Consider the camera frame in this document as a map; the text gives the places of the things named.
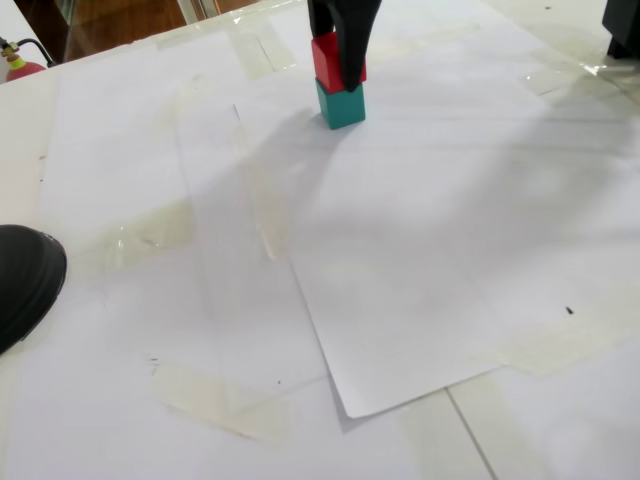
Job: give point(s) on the red fire extinguisher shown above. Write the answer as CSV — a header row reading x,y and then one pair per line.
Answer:
x,y
22,70

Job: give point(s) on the brown wooden cabinet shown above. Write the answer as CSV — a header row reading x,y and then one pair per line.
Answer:
x,y
125,25

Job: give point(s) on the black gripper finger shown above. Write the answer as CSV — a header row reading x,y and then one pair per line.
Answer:
x,y
321,17
357,35

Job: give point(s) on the teal blue cube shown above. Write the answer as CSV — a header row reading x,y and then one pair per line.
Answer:
x,y
345,109

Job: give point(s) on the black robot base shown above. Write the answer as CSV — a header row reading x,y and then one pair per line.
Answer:
x,y
622,25

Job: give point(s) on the glossy beige tape strip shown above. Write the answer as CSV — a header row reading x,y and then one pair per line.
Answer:
x,y
145,235

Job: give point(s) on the red cube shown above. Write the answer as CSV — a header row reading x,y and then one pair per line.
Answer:
x,y
325,65

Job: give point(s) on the long beige tape strip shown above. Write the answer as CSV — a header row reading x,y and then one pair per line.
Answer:
x,y
265,220

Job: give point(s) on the short clear tape strip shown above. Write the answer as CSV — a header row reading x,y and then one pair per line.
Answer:
x,y
542,82

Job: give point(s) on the white paper sheet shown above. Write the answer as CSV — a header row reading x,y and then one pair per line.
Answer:
x,y
425,250
240,325

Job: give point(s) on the black round camera base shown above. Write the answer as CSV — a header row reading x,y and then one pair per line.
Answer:
x,y
25,285

